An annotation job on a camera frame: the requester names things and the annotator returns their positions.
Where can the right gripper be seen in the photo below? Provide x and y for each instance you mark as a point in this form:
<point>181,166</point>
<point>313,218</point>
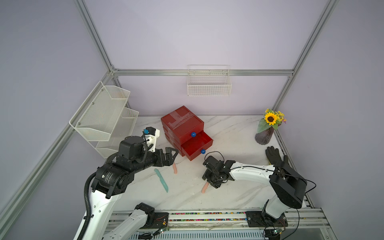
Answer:
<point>206,174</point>

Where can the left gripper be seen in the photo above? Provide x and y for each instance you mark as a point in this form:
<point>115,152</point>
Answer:
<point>160,162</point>

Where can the red drawer cabinet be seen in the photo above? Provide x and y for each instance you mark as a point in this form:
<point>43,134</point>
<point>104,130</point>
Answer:
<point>181,125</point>

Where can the red drawer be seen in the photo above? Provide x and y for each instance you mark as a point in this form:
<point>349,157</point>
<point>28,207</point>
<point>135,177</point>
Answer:
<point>197,145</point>

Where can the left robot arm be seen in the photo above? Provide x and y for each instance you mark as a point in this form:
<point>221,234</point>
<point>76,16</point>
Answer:
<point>105,187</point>

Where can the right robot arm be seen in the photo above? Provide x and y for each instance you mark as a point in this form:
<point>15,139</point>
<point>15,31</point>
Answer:
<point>288,185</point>

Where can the teal fruit knife lower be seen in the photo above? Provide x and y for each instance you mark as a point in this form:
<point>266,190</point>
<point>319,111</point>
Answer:
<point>162,180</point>

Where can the black glove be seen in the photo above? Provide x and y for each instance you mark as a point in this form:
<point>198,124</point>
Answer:
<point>275,159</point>

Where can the white mesh two-tier shelf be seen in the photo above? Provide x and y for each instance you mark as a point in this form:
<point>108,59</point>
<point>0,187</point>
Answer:
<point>104,119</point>

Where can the sunflower bouquet in vase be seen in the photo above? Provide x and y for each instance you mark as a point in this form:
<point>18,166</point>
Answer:
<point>270,122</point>

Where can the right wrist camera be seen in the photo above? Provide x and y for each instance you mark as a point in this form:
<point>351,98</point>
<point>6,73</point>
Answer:
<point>212,164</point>

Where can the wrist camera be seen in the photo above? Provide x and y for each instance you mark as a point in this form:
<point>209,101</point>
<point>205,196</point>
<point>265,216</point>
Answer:
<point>151,135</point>
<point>212,164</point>

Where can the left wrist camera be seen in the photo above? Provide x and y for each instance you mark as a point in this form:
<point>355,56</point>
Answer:
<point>151,135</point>

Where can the white wire wall basket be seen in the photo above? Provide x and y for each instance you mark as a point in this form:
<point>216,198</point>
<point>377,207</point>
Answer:
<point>209,81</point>

